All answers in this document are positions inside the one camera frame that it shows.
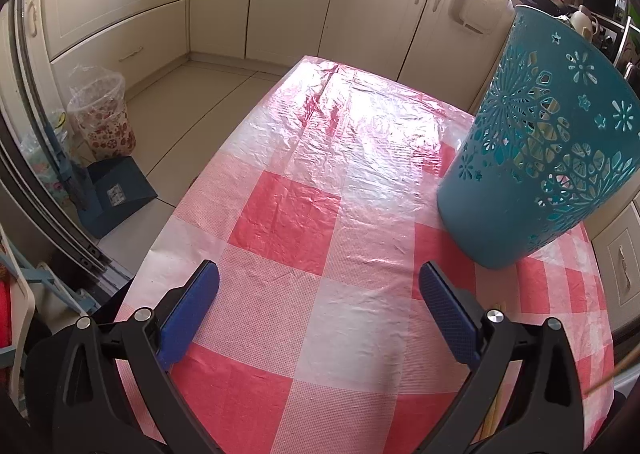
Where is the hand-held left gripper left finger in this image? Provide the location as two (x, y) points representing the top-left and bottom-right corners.
(22, 259), (221, 454)

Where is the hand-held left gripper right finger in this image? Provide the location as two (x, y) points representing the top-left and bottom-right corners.
(418, 261), (599, 454)

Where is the teal perforated utensil holder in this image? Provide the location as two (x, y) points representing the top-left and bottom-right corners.
(437, 4), (640, 271)

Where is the wooden chopstick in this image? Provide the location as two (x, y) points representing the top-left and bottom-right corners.
(584, 348), (640, 396)
(479, 304), (507, 441)

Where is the dark teal dustpan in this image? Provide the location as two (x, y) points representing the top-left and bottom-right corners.
(75, 156), (159, 240)

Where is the pink checkered plastic tablecloth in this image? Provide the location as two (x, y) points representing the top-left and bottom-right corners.
(117, 55), (616, 454)

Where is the cream cabinet beside cart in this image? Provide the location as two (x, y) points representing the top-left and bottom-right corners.
(590, 199), (640, 335)

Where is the floral waste bin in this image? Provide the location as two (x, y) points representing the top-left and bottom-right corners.
(67, 73), (137, 161)

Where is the cream drawer cabinet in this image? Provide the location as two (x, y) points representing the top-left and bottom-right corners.
(22, 0), (193, 100)

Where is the clear plastic bag on cabinet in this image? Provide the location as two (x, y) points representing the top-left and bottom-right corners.
(452, 0), (516, 35)

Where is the white thermos jug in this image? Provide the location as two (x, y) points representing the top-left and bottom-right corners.
(570, 6), (596, 37)

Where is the black microwave oven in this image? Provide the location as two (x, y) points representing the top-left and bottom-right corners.
(582, 0), (628, 21)

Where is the dark sliding door frame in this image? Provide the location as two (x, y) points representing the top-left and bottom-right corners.
(0, 0), (132, 296)

